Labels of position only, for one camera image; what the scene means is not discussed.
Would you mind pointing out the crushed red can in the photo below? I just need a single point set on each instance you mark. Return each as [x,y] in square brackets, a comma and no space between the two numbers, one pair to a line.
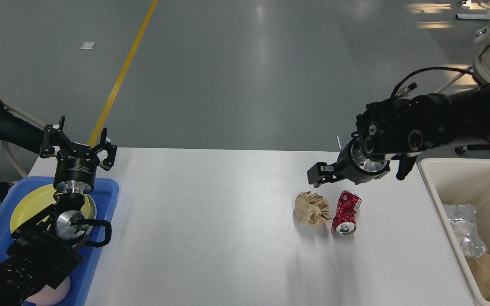
[344,222]

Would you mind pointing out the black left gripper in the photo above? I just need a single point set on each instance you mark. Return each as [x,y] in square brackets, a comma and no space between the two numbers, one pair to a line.
[73,174]

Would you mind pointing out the white plastic bin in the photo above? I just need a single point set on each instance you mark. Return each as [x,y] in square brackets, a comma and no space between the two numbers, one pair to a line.
[457,182]

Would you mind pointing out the silver foil bag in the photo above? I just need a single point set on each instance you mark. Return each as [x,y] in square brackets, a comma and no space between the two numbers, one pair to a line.
[464,224]

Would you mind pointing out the left floor outlet plate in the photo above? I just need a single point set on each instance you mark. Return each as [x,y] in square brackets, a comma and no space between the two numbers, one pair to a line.
[345,142]

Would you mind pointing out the brown paper ball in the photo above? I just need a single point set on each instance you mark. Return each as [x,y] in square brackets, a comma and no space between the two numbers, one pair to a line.
[311,208]

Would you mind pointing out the pink mug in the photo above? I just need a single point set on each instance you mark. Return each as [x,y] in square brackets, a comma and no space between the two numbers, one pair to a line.
[48,296]

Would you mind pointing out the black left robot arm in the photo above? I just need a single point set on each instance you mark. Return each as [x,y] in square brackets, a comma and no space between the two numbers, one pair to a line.
[45,248]

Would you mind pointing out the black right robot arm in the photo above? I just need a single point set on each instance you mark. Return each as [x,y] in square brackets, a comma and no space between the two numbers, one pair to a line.
[399,129]

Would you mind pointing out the yellow plastic plate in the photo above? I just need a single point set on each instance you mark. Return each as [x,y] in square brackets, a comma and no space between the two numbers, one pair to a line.
[31,204]

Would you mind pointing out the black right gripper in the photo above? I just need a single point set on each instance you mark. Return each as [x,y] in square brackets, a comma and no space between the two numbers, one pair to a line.
[352,164]

